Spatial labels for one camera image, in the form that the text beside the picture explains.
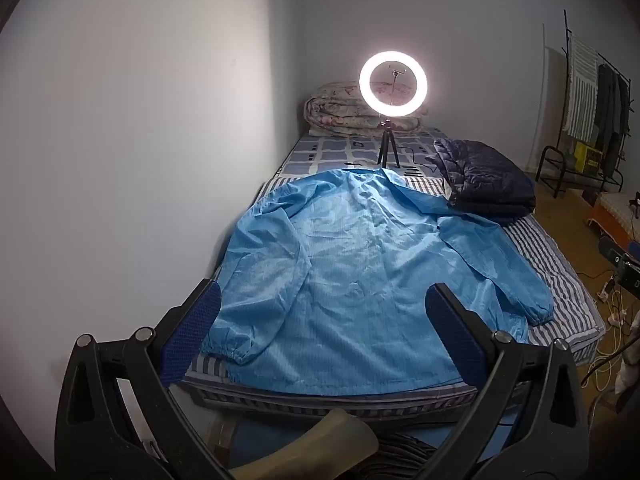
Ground blue checkered bed sheet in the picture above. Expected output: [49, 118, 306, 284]
[277, 127, 451, 181]

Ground folded floral quilt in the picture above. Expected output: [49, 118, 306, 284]
[304, 81, 426, 137]

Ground black shoe rack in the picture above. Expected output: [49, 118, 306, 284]
[536, 145, 626, 198]

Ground black ring light cable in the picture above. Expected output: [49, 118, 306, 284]
[397, 147, 441, 167]

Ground beige curved object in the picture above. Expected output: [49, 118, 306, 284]
[230, 408, 379, 480]

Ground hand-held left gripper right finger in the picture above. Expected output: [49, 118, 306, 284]
[425, 282, 592, 480]

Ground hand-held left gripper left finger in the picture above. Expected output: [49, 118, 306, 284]
[54, 279, 236, 480]

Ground blue jacket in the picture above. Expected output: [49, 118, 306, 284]
[200, 167, 555, 396]

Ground person's dark striped clothing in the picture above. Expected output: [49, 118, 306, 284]
[350, 432, 451, 480]

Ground dark hanging garment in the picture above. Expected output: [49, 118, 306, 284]
[592, 62, 632, 171]

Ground white leaning board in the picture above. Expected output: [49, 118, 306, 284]
[526, 46, 563, 171]

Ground yellow box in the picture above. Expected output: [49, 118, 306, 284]
[574, 141, 603, 176]

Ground white floor cables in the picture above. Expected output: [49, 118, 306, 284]
[582, 270, 640, 391]

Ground black clothes rack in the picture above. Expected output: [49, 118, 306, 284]
[542, 9, 633, 196]

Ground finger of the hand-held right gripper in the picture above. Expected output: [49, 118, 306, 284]
[598, 236, 630, 267]

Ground navy puffer jacket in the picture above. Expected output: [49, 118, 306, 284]
[425, 137, 537, 225]

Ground orange stool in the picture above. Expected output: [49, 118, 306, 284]
[587, 191, 640, 241]

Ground white striped hanging cloth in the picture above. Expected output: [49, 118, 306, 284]
[562, 35, 599, 138]

